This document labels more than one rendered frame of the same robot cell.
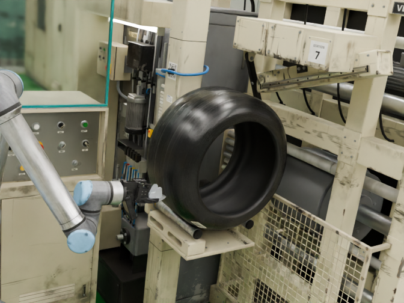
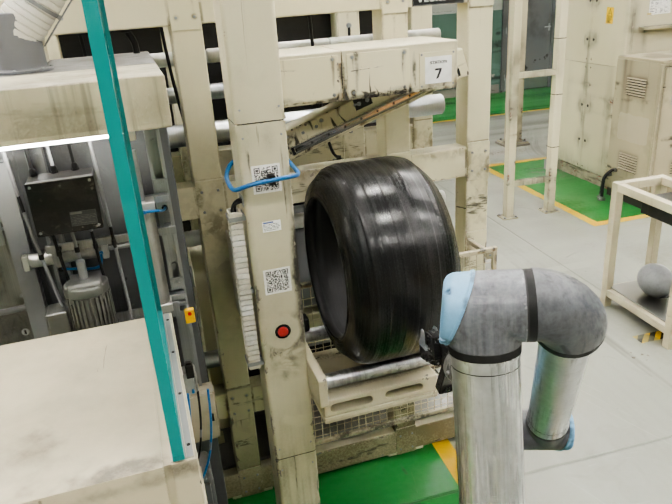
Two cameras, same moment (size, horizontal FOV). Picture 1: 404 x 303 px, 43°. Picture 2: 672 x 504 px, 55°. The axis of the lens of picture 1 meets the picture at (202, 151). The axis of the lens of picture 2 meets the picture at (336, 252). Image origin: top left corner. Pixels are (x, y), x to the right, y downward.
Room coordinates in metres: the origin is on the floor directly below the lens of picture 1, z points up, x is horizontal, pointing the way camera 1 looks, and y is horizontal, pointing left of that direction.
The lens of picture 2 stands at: (1.65, 1.64, 1.96)
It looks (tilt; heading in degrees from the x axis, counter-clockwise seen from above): 22 degrees down; 289
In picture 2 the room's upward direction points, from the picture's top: 4 degrees counter-clockwise
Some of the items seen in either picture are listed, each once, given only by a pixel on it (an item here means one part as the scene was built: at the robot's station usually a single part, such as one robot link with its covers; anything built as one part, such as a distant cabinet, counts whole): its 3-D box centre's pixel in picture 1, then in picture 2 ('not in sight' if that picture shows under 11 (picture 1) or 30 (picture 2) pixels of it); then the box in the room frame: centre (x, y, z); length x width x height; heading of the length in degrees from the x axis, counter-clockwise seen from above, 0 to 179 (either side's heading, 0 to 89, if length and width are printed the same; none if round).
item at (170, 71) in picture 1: (184, 70); (261, 170); (2.37, 0.13, 1.52); 0.19 x 0.19 x 0.06; 36
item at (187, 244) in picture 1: (175, 230); (376, 388); (2.10, 0.08, 0.84); 0.36 x 0.09 x 0.06; 36
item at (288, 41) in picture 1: (298, 42); (353, 70); (2.25, -0.35, 1.71); 0.61 x 0.25 x 0.15; 36
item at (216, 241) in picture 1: (199, 233); (361, 374); (2.18, -0.04, 0.80); 0.37 x 0.36 x 0.02; 126
